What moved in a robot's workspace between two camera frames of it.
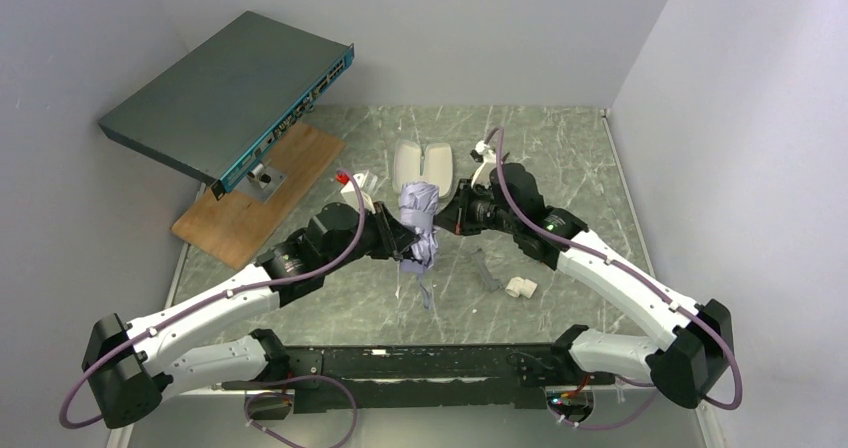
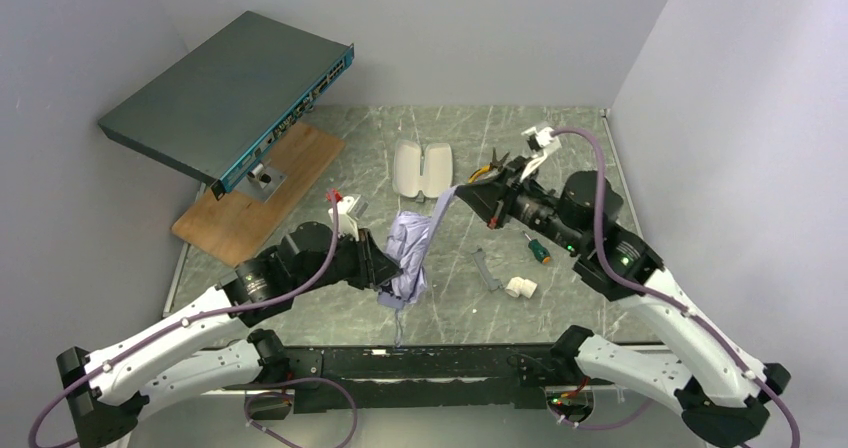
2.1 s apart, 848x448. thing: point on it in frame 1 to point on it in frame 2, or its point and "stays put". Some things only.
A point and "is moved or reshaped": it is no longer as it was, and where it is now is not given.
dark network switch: (215, 111) stays put
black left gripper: (385, 229) to (365, 262)
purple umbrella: (419, 202) is moved or reshaped
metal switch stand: (259, 183) stays put
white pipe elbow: (518, 286) stays put
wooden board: (237, 226) stays put
